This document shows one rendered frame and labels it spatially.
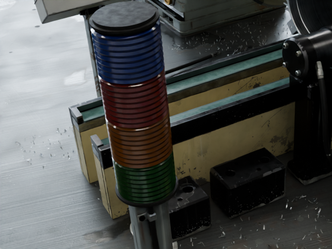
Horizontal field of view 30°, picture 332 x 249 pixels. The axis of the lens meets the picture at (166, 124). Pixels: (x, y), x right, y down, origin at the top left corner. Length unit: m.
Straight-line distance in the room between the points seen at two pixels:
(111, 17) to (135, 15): 0.02
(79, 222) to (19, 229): 0.09
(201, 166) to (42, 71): 0.55
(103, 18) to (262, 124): 0.51
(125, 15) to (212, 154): 0.48
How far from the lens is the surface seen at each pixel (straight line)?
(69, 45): 1.50
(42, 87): 1.33
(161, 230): 0.66
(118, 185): 0.61
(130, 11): 0.54
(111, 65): 0.53
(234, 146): 0.98
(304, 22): 1.12
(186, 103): 1.03
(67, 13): 1.06
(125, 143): 0.57
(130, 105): 0.54
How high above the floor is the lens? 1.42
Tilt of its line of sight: 33 degrees down
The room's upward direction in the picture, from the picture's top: 6 degrees counter-clockwise
